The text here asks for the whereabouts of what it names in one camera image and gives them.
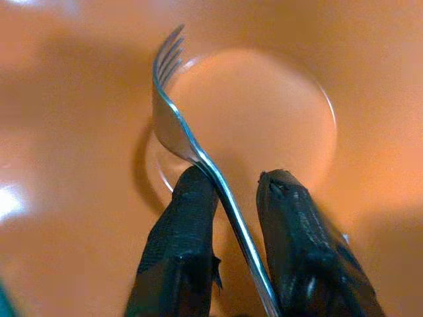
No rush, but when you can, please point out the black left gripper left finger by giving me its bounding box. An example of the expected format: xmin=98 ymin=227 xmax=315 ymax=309
xmin=124 ymin=165 xmax=223 ymax=317

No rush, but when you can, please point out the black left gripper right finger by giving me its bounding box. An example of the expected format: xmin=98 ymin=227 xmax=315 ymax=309
xmin=256 ymin=168 xmax=386 ymax=317

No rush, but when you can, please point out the silver metal fork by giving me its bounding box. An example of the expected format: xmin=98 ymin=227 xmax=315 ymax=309
xmin=151 ymin=23 xmax=282 ymax=317

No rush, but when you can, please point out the orange bowl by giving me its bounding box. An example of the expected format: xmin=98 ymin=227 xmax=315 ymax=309
xmin=0 ymin=0 xmax=423 ymax=317

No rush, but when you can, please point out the teal cloth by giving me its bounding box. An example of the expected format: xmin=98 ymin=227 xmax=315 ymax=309
xmin=0 ymin=280 xmax=17 ymax=317

